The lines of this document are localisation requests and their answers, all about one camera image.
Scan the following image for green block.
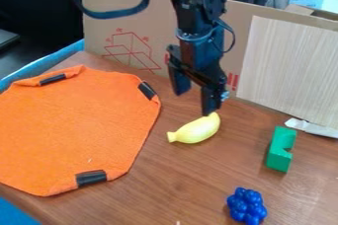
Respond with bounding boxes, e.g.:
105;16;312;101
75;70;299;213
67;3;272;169
264;125;298;174

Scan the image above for cardboard box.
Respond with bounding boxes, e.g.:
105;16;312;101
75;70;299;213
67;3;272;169
80;0;338;93

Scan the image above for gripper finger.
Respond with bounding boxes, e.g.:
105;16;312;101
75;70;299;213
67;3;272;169
201;84;227;117
166;64;195;97

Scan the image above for blue toy grapes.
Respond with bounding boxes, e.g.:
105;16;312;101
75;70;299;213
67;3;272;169
225;187;270;225

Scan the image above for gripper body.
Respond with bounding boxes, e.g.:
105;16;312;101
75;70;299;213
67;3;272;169
164;26;229;91

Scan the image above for yellow toy banana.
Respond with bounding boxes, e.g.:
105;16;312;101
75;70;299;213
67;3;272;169
164;112;222;145

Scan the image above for wooden board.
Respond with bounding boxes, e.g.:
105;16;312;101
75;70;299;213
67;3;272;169
234;15;338;131

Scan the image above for orange cloth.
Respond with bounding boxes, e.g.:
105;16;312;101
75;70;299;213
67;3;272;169
0;64;163;198

